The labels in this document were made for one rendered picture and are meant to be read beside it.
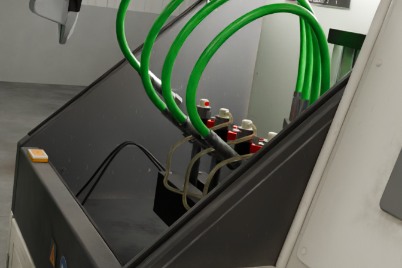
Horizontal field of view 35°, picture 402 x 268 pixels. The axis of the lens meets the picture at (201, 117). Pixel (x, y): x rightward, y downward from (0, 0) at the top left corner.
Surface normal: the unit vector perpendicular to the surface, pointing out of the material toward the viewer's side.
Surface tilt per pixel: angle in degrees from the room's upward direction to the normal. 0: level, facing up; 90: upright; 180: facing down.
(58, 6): 93
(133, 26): 90
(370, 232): 76
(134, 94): 90
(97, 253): 0
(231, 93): 90
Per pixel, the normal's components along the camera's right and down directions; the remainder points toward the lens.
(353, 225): -0.84, -0.28
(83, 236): 0.15, -0.97
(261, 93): -0.90, -0.04
